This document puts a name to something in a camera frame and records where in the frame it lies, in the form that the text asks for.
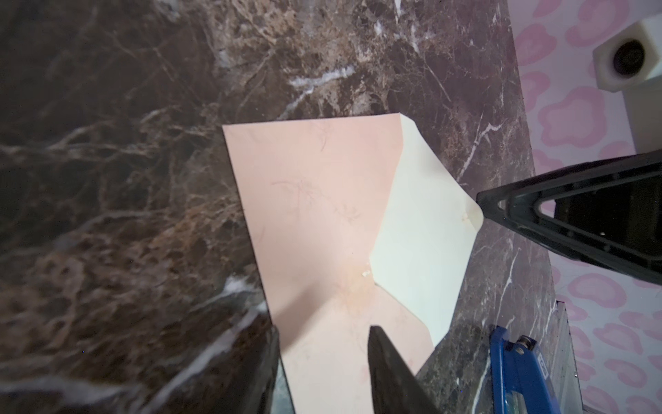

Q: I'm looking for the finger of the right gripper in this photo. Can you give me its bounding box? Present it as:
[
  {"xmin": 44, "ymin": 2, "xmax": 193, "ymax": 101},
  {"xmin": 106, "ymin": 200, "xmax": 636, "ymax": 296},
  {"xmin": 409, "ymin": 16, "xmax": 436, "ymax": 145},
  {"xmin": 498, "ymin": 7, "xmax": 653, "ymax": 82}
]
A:
[{"xmin": 476, "ymin": 150, "xmax": 661, "ymax": 285}]

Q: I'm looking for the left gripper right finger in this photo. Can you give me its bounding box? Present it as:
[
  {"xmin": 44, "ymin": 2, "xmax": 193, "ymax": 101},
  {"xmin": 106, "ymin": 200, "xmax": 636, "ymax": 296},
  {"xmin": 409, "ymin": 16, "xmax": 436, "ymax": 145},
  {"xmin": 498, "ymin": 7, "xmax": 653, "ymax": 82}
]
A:
[{"xmin": 367, "ymin": 325, "xmax": 439, "ymax": 414}]

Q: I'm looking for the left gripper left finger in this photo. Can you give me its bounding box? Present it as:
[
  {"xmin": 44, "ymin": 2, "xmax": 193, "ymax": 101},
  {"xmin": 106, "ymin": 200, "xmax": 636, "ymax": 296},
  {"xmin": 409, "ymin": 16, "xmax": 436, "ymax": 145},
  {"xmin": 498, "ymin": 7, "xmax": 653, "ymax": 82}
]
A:
[{"xmin": 265, "ymin": 326, "xmax": 295, "ymax": 414}]

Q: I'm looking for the pink envelope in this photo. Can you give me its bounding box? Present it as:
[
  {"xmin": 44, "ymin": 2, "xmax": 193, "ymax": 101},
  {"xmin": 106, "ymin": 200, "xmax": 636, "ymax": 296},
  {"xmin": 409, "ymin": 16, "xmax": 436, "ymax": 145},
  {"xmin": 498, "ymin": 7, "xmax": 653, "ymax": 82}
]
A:
[{"xmin": 223, "ymin": 114, "xmax": 484, "ymax": 413}]

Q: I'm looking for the blue stapler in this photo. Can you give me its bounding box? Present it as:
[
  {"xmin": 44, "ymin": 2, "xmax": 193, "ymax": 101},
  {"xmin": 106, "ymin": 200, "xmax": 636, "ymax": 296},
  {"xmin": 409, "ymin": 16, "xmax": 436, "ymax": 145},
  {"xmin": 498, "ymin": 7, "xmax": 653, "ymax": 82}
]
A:
[{"xmin": 490, "ymin": 326, "xmax": 561, "ymax": 414}]

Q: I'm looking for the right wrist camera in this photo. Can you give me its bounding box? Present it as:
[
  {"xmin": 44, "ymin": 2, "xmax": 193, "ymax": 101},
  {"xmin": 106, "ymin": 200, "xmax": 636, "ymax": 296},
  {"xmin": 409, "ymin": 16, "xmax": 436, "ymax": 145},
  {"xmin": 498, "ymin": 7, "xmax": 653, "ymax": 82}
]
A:
[{"xmin": 593, "ymin": 14, "xmax": 661, "ymax": 154}]

